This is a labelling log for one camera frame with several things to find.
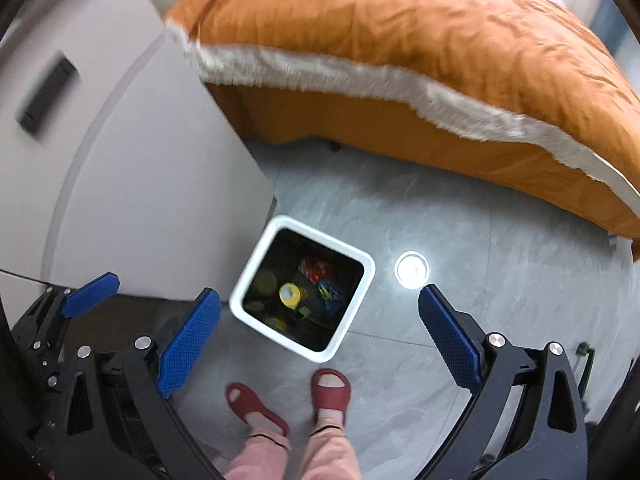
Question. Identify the white square trash bin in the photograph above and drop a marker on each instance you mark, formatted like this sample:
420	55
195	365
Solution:
300	345

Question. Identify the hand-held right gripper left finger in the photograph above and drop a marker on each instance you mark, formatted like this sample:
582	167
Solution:
190	340

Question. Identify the person's leg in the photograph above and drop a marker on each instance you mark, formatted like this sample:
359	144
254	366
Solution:
260	455
332	452

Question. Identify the yellow round cup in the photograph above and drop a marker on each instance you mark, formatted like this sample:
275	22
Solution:
290	294

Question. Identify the blue crumpled wrapper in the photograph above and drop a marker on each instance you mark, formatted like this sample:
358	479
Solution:
331	296

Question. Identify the white wardrobe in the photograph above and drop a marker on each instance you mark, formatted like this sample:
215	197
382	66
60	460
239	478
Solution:
150	170

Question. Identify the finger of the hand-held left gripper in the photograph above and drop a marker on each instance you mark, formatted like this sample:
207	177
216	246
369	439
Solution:
90	294

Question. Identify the red slipper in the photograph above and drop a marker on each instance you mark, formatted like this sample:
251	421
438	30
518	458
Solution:
255	407
330	395

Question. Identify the bed with orange blanket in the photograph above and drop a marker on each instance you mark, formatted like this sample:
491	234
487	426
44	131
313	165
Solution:
400	25

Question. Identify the red crumpled wrapper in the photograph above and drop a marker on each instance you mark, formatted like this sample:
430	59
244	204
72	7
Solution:
313	268

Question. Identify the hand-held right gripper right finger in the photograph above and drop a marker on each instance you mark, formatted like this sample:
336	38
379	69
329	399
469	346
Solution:
450	340

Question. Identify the orange bed base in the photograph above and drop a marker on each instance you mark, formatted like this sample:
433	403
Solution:
380	132

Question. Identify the person's right leg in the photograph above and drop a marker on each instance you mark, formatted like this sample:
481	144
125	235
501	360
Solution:
332	452

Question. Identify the person's left leg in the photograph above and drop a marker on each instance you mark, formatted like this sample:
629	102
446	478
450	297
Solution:
260	455

